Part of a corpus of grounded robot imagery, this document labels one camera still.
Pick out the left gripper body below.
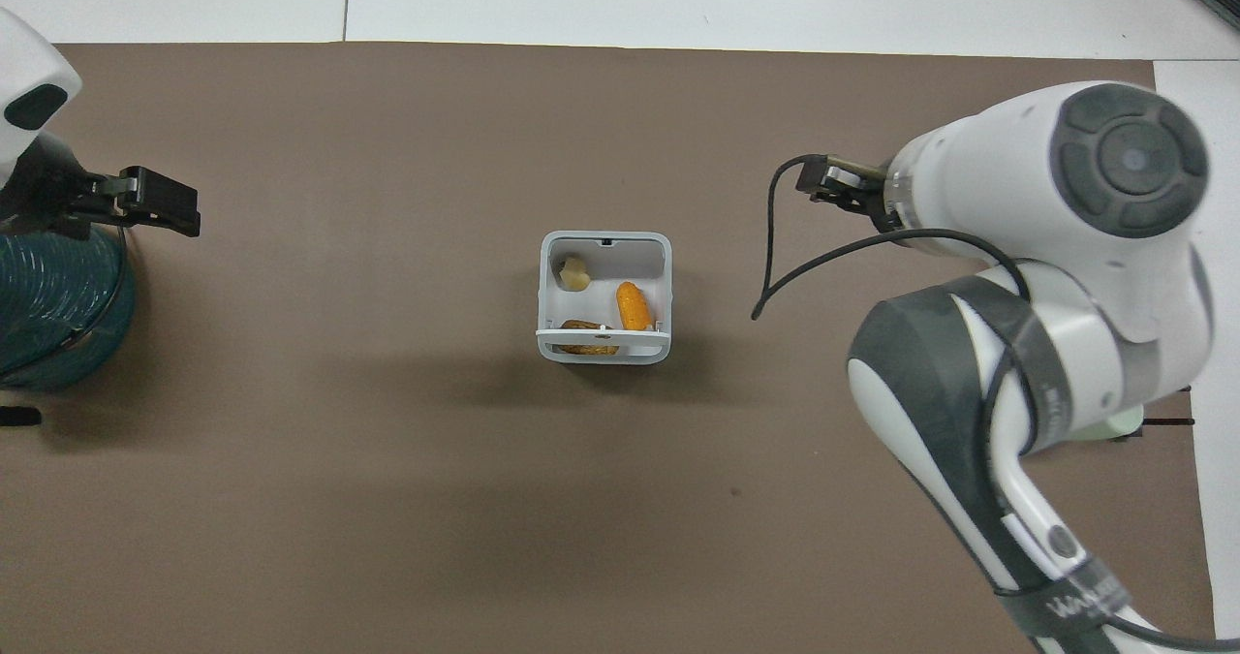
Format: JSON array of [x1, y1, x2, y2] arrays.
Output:
[[0, 135, 102, 239]]

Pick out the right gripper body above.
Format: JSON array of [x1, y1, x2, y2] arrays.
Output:
[[851, 177, 904, 235]]

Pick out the teal ribbed trash bin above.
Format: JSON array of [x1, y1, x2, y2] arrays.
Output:
[[0, 223, 138, 391]]

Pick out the small white plastic basket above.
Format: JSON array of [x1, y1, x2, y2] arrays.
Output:
[[536, 231, 674, 365]]

